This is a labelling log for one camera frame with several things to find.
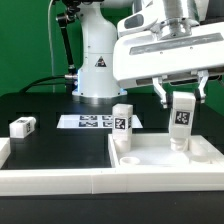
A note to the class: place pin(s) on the white square table top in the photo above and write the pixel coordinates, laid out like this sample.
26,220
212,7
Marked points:
155,150

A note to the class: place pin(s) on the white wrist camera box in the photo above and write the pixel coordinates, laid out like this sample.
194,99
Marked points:
134,24

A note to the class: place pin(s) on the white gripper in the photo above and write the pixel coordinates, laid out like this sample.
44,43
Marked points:
140,58

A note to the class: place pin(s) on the white U-shaped obstacle fence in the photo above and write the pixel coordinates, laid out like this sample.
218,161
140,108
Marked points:
110,180

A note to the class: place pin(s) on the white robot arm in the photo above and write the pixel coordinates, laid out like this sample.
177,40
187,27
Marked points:
175,19

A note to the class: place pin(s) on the white marker base plate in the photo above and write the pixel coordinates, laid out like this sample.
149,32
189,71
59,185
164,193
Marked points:
91,122

